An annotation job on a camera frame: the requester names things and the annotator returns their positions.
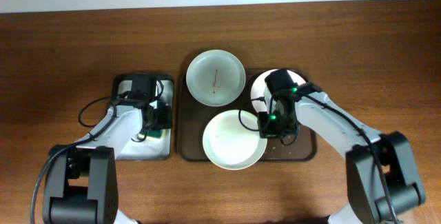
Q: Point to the black small tray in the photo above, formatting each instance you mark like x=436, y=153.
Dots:
x=153, y=94

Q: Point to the cream white plate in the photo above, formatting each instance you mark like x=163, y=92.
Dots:
x=230, y=140

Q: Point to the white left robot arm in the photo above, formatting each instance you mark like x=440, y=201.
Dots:
x=80, y=178

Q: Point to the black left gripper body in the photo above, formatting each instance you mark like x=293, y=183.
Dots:
x=162, y=119

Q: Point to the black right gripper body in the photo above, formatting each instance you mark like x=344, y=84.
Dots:
x=275, y=131

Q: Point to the grey-green plate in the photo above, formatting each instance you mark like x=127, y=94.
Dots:
x=215, y=78

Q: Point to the brown large tray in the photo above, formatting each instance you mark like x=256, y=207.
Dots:
x=192, y=117

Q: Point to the green yellow sponge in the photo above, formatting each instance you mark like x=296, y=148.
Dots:
x=162, y=121

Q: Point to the white cloth in tray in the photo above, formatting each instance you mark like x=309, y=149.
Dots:
x=139, y=147

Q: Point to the pink plate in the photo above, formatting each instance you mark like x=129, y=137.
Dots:
x=258, y=89

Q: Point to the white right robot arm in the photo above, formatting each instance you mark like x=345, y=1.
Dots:
x=383, y=180

